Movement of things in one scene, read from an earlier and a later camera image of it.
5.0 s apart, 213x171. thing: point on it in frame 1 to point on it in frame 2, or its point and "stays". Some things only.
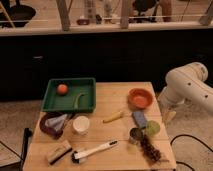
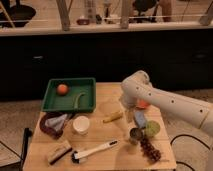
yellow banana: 114,116 stays
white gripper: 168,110 to 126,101
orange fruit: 62,89 stays
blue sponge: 140,119 stays
